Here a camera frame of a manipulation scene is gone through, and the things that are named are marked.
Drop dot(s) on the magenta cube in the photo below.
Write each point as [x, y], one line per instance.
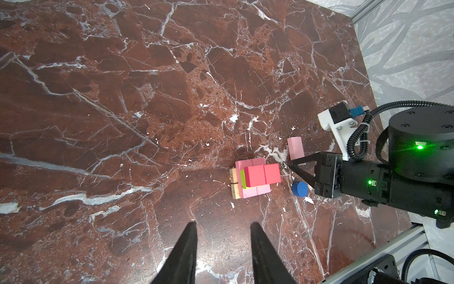
[254, 176]
[272, 173]

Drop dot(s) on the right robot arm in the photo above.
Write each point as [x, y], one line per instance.
[400, 154]

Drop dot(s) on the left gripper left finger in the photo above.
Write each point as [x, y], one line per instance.
[180, 266]

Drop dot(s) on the blue round disc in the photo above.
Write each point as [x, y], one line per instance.
[300, 189]

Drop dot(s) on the light pink long block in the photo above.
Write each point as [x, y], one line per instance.
[295, 148]

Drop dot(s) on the natural wood block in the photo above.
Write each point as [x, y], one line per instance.
[233, 176]
[235, 191]

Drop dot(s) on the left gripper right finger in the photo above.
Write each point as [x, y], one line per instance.
[268, 268]

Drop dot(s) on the lime green block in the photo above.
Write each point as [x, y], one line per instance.
[243, 179]

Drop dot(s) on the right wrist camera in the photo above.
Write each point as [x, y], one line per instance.
[340, 120]

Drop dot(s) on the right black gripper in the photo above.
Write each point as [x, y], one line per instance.
[376, 184]

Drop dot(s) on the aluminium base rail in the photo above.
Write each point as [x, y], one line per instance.
[388, 259]

